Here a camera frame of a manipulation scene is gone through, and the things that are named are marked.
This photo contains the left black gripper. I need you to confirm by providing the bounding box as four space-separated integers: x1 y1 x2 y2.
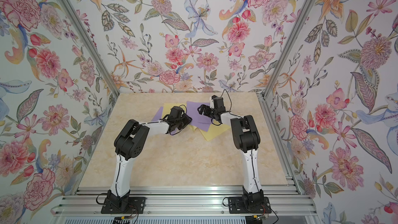
174 113 193 131

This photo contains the purple paper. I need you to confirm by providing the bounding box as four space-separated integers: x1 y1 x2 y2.
189 121 212 132
187 101 211 122
151 107 163 121

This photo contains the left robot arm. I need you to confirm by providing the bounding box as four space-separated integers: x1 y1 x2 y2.
105 106 192 211

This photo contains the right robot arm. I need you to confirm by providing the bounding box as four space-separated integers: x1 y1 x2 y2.
198 95 265 211

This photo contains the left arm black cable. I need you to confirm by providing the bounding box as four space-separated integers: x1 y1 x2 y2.
169 104 189 136

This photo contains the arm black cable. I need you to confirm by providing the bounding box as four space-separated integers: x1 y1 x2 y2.
169 104 189 136
211 89 232 127

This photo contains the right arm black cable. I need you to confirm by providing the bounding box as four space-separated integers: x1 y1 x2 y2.
211 89 232 127

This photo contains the aluminium front rail frame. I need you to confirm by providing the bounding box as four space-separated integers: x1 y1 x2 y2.
51 183 320 224

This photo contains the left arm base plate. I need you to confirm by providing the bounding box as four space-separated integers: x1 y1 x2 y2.
101 197 147 215

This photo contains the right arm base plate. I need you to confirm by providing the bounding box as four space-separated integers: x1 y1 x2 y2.
223 197 272 215

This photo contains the right aluminium corner post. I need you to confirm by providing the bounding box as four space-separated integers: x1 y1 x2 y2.
262 0 316 100

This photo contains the aluminium corner post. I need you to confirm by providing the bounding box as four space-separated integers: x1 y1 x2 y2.
262 0 316 100
58 0 120 98

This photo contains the left aluminium corner post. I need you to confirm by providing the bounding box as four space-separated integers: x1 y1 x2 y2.
58 0 120 98

